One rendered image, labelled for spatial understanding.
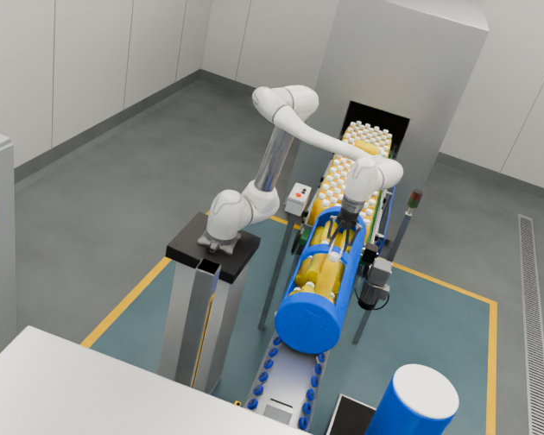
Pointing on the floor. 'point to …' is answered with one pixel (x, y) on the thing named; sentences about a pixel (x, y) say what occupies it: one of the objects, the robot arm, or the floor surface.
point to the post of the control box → (277, 270)
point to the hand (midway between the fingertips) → (336, 249)
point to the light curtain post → (197, 321)
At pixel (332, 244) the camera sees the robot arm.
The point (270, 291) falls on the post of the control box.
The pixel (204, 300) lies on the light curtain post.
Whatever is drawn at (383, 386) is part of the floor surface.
